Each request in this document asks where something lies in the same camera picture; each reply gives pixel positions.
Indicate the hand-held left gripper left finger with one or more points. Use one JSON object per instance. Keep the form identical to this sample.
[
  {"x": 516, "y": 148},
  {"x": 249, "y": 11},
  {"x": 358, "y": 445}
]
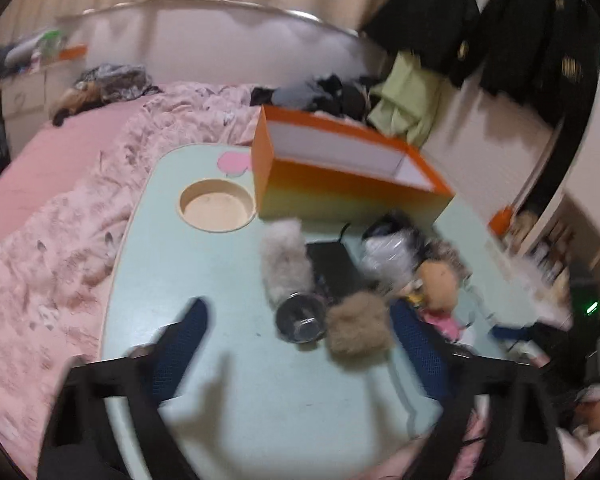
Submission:
[{"x": 180, "y": 340}]

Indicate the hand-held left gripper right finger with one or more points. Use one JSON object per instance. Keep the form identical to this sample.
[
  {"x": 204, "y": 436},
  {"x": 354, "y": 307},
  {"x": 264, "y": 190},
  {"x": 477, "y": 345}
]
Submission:
[{"x": 420, "y": 350}]

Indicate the beige furry cuff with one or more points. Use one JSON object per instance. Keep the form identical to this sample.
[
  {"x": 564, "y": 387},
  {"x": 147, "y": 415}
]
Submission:
[{"x": 357, "y": 330}]

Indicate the plush doll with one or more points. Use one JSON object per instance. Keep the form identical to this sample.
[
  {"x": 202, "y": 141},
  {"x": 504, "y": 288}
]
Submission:
[{"x": 437, "y": 280}]

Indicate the clear plastic bag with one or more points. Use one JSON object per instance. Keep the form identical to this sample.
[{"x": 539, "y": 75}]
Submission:
[{"x": 387, "y": 257}]

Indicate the plain black pouch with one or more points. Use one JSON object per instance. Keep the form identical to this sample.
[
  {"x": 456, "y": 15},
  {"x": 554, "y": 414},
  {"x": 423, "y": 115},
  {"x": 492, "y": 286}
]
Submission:
[{"x": 335, "y": 270}]

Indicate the round silver metal container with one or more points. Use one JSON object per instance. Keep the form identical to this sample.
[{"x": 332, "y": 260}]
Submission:
[{"x": 300, "y": 320}]

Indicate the white furry cuff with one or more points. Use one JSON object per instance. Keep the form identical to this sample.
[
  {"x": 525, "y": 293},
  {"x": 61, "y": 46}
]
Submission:
[{"x": 285, "y": 260}]

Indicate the orange cardboard box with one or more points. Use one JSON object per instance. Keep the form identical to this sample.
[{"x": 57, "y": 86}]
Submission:
[{"x": 330, "y": 195}]

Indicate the light green lap table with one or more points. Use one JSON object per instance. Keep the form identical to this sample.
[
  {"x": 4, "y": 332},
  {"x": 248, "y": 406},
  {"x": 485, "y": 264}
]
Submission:
[{"x": 205, "y": 280}]

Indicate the blue object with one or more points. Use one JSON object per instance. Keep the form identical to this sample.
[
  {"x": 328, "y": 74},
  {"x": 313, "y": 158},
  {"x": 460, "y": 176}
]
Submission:
[{"x": 507, "y": 334}]

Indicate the pink floral duvet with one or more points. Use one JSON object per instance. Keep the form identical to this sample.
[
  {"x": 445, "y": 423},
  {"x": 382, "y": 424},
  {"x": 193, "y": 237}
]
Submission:
[{"x": 45, "y": 270}]

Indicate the orange bottle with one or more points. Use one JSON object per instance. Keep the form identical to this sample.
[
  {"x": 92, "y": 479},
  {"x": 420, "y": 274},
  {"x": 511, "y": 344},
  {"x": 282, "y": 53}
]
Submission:
[{"x": 501, "y": 220}]

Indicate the beige cloth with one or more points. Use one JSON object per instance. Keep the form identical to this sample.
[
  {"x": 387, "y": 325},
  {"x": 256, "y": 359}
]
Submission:
[{"x": 525, "y": 227}]

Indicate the pink bed sheet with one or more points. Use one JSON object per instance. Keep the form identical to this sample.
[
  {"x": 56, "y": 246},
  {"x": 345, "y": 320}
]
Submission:
[{"x": 65, "y": 150}]

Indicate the yellow-green garment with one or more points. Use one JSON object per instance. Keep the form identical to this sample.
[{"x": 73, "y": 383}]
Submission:
[{"x": 405, "y": 95}]

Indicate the patterned clothes pile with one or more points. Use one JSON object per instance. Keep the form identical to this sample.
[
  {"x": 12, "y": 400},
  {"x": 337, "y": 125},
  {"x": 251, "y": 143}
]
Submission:
[{"x": 110, "y": 80}]

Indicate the black clothes pile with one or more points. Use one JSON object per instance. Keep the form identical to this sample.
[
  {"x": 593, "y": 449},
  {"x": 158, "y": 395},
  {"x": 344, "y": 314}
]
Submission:
[{"x": 330, "y": 92}]

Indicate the white nightstand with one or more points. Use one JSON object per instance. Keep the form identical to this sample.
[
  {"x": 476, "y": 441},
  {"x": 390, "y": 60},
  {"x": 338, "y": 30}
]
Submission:
[{"x": 25, "y": 100}]

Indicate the small orange box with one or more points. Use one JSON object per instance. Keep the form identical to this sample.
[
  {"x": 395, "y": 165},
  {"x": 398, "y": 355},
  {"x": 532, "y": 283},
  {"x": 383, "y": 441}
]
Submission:
[{"x": 75, "y": 51}]

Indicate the black hanging jacket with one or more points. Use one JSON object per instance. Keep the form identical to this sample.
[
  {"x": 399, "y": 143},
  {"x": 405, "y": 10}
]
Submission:
[
  {"x": 420, "y": 15},
  {"x": 530, "y": 35}
]

